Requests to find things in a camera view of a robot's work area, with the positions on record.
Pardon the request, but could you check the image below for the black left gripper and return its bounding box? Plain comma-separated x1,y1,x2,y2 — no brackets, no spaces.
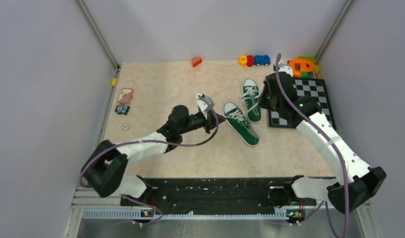
179,110,226,134

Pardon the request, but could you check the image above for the green canvas sneaker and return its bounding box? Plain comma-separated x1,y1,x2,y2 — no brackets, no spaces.
223,102,260,147
241,78,262,123

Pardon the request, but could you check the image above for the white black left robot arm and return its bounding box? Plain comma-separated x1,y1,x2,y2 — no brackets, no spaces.
80,105,226,205

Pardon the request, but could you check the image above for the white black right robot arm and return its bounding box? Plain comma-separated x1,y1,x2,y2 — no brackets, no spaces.
259,72,387,214

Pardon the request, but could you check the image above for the blue toy car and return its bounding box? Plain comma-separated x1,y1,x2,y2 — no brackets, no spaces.
254,55,271,66

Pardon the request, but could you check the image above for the red toy block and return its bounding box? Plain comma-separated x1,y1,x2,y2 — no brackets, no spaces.
247,55,254,67

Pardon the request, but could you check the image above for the black white chessboard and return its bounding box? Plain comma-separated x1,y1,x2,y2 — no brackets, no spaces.
267,78,337,130

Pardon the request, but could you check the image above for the yellow toy block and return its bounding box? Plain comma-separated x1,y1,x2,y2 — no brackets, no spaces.
238,55,248,67

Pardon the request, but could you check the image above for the orange toy brick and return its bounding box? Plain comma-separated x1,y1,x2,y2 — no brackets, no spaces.
191,57,203,68

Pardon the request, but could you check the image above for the small round white disc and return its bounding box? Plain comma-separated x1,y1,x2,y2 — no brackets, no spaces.
122,123,130,131

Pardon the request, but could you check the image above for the pink tangram puzzle box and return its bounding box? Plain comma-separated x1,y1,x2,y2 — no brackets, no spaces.
117,88,134,105

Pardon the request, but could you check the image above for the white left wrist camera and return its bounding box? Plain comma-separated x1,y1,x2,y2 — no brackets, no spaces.
196,93,214,119

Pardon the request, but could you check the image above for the orange green ring toy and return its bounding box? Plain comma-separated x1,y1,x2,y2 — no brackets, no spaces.
288,57,320,78

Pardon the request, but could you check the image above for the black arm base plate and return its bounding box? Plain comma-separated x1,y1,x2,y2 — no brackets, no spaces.
118,177,353,218

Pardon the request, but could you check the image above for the aluminium frame rail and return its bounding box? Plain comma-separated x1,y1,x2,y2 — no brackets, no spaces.
63,185,382,238

